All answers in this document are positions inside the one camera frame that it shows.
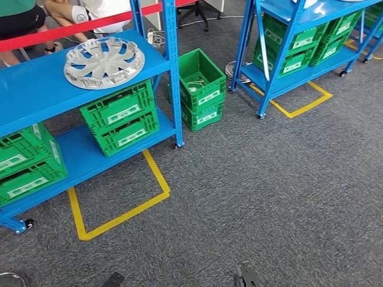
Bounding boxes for grey plastic wheel hubcap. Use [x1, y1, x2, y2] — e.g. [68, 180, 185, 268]
[63, 36, 146, 91]

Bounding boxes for red barrier belt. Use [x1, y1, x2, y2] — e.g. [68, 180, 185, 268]
[0, 0, 192, 53]

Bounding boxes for white power strip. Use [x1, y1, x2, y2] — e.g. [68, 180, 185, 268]
[147, 30, 167, 49]

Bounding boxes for green plastic crate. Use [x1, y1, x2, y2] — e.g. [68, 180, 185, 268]
[260, 14, 329, 53]
[0, 123, 62, 181]
[179, 100, 225, 133]
[252, 37, 319, 79]
[94, 109, 160, 158]
[363, 2, 383, 35]
[0, 156, 69, 209]
[310, 33, 351, 68]
[79, 79, 156, 136]
[178, 48, 227, 113]
[323, 10, 363, 41]

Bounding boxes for blue metal shelf rack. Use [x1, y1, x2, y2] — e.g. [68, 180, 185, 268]
[0, 0, 185, 235]
[227, 0, 383, 120]
[353, 0, 383, 64]

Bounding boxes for black office chair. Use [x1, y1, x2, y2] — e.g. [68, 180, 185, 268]
[176, 0, 224, 32]

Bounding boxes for person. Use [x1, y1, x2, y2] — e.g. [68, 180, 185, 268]
[45, 0, 132, 44]
[0, 0, 63, 68]

